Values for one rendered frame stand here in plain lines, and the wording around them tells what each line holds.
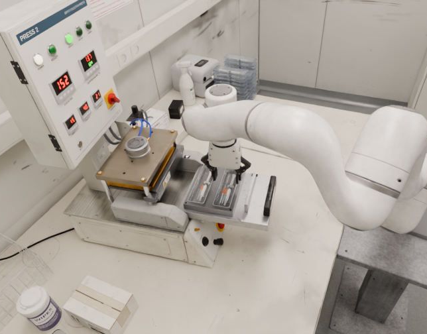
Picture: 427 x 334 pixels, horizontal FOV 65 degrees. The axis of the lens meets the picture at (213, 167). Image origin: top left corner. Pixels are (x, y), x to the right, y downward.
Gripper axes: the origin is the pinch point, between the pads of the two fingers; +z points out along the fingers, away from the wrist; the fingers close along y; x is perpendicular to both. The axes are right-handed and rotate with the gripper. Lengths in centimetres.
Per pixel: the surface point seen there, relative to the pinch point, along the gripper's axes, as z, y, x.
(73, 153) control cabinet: -14.8, 43.0, 13.6
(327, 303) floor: 105, -46, -18
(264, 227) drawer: 8.9, -14.5, 11.1
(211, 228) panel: 22.5, 5.4, 5.4
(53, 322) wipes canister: 26, 46, 48
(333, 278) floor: 105, -49, -34
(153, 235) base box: 15.8, 22.3, 16.9
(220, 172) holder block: 5.2, 4.2, -6.7
